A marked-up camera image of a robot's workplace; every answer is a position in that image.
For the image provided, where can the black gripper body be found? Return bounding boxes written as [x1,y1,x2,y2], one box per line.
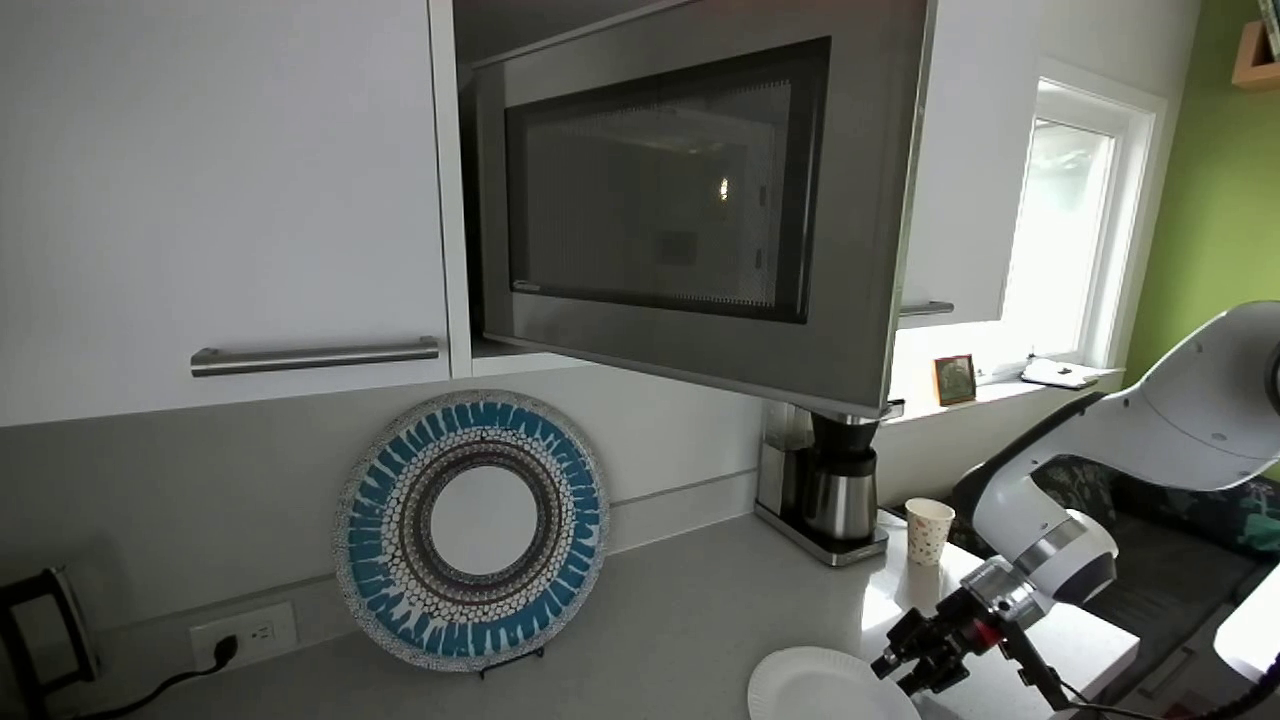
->
[922,554,1049,685]

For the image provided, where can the white plate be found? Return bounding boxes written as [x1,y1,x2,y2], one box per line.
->
[747,649,922,720]

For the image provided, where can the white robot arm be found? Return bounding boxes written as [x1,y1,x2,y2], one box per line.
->
[874,301,1280,713]

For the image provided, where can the blue patterned decorative plate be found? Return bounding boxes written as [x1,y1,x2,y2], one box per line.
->
[337,392,607,670]

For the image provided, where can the white paper cup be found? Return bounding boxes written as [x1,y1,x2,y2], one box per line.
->
[906,496,958,569]

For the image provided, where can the black steel coffee maker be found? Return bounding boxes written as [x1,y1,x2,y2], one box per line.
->
[752,414,886,569]

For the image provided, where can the white papers on sill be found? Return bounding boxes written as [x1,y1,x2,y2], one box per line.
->
[1021,355,1108,392]

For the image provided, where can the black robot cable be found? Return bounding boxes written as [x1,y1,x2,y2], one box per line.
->
[1013,636,1280,720]

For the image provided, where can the dark picture frame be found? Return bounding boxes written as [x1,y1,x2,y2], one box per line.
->
[938,355,977,408]

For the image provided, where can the white wall outlet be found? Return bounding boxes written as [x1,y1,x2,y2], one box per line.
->
[189,602,295,668]

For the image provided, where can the black power cords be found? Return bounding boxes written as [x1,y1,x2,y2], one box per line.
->
[78,636,245,720]

